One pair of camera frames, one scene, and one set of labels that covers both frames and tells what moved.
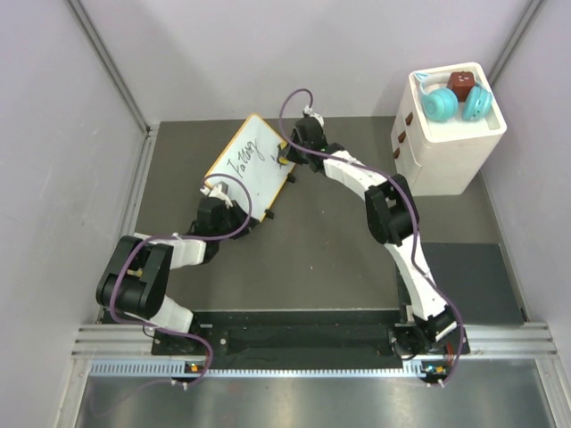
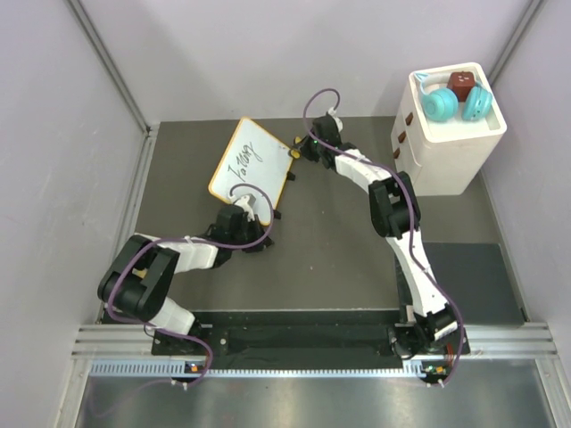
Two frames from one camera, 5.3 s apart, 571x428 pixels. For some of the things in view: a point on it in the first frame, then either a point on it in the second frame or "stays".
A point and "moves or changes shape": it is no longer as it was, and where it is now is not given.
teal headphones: [440, 104] stays
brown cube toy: [461, 83] stays
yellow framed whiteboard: [252, 155] stays
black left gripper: [245, 230] to [254, 226]
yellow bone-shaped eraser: [283, 157] moves or changes shape
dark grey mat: [475, 277] stays
